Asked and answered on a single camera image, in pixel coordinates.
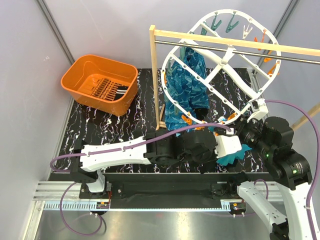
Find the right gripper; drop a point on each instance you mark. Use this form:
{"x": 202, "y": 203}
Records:
{"x": 242, "y": 123}

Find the white round clip hanger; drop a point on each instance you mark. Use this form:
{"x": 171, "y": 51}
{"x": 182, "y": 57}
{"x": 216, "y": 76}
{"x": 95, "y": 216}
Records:
{"x": 222, "y": 63}

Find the orange plastic basket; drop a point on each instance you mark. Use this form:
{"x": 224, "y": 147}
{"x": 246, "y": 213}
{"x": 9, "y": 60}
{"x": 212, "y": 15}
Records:
{"x": 93, "y": 81}

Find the black white striped sock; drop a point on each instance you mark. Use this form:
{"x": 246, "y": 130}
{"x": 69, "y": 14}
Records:
{"x": 201, "y": 113}

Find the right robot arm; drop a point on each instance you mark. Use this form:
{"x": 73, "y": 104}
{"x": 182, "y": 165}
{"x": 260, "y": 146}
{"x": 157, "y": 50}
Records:
{"x": 292, "y": 174}

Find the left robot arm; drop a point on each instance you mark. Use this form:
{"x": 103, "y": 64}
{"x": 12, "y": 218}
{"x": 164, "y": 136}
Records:
{"x": 156, "y": 148}

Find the teal cloth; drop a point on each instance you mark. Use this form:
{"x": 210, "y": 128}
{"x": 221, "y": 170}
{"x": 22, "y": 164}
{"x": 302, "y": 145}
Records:
{"x": 229, "y": 159}

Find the orange clothespin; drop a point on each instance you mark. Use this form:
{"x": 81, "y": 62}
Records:
{"x": 199, "y": 128}
{"x": 187, "y": 120}

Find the blue patterned cloth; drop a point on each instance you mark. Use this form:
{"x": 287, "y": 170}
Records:
{"x": 185, "y": 89}

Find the wooden clothes rack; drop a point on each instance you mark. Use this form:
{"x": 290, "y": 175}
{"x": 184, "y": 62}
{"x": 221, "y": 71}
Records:
{"x": 221, "y": 50}

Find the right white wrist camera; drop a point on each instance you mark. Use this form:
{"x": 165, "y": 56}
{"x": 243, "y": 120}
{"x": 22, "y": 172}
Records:
{"x": 259, "y": 109}

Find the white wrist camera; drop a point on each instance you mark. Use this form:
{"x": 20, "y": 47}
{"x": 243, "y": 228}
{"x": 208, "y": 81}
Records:
{"x": 259, "y": 109}
{"x": 227, "y": 145}

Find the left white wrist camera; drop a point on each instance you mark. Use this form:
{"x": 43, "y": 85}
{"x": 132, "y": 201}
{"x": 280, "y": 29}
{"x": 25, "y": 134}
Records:
{"x": 227, "y": 145}

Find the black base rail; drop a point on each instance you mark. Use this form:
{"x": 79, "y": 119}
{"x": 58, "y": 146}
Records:
{"x": 148, "y": 192}

